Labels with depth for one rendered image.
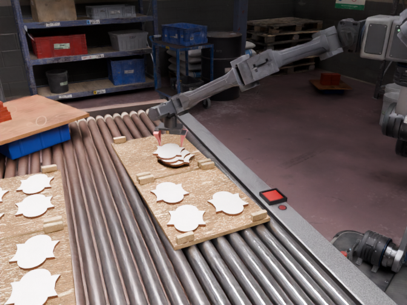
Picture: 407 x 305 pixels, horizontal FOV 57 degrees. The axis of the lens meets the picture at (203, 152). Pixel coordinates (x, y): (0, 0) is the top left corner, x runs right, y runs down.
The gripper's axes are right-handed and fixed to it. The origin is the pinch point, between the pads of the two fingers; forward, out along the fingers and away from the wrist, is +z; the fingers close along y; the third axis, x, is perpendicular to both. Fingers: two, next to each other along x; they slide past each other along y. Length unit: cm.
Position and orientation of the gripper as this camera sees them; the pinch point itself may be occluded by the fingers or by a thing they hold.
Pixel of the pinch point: (171, 144)
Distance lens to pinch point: 167.1
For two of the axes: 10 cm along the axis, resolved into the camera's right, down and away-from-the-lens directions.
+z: -0.2, 8.9, 4.5
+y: 9.9, 0.7, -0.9
